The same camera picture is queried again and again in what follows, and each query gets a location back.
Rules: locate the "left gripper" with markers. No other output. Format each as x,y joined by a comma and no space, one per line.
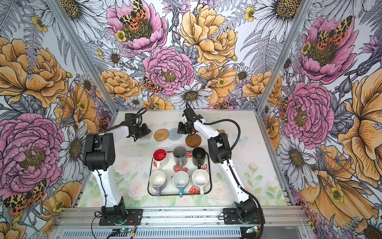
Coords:
145,131

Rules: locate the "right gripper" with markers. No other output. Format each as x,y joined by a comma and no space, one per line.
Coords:
181,130

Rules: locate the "plain round wooden coaster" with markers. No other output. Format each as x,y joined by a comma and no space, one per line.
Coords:
193,140

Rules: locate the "grey braided coaster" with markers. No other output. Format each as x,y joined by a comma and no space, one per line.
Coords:
174,135

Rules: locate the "woven rattan coaster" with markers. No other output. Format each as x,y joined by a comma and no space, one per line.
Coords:
161,134

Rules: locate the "paw shaped wooden coaster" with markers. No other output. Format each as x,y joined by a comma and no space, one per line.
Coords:
221,131

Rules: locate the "multicolour braided coaster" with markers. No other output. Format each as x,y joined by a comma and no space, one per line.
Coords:
147,137

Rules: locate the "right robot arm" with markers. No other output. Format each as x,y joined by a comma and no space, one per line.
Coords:
247,205

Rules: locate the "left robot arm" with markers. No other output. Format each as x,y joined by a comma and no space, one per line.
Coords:
99,157

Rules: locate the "grey mug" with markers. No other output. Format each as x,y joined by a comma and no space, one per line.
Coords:
180,156

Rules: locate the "black mug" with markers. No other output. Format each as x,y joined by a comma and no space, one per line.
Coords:
198,157

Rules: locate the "red interior mug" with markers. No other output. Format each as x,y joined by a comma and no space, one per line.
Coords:
160,158

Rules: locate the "strawberry print serving tray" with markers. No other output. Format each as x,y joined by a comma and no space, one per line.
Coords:
171,168

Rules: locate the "green circuit board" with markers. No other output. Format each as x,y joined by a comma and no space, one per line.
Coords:
123,232

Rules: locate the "white mug purple handle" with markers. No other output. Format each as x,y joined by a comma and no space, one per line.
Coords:
158,180

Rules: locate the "white mug blue handle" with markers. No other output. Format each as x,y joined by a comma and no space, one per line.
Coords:
181,180

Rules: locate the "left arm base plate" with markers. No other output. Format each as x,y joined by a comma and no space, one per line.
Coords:
134,215

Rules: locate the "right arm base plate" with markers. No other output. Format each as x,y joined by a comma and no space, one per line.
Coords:
230,217

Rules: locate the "aluminium front rail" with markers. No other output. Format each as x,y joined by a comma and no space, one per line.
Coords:
183,217

